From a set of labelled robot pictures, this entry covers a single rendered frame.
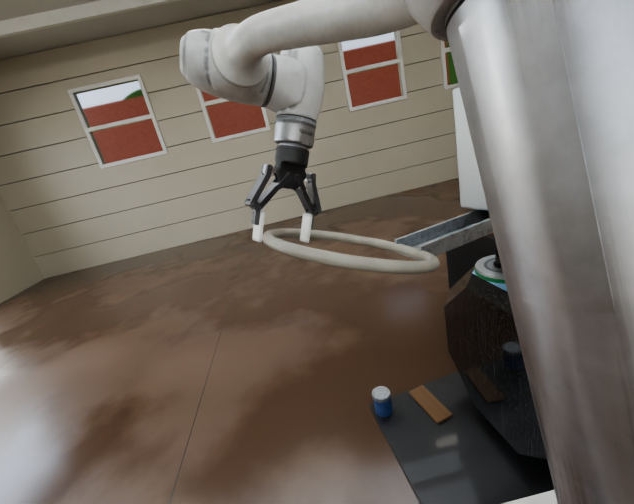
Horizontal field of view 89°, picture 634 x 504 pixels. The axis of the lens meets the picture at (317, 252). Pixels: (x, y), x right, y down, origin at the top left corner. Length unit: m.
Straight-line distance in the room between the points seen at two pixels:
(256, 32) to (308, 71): 0.19
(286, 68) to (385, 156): 6.77
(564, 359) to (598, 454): 0.05
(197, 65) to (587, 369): 0.66
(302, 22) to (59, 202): 7.99
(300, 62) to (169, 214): 6.92
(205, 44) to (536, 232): 0.61
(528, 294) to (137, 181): 7.60
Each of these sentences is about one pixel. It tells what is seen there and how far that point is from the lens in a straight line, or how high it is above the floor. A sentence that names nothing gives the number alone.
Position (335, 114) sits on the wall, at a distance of 7.20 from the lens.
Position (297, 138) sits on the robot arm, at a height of 1.52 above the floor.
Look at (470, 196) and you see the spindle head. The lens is 1.31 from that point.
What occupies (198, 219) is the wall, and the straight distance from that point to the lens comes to 7.41.
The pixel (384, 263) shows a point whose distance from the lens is 0.70.
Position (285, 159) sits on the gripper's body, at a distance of 0.72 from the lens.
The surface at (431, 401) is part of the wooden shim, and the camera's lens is 2.07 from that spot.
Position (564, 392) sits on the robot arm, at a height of 1.36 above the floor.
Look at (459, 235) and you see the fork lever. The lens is 1.11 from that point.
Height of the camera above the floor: 1.51
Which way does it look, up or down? 19 degrees down
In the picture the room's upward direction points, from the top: 13 degrees counter-clockwise
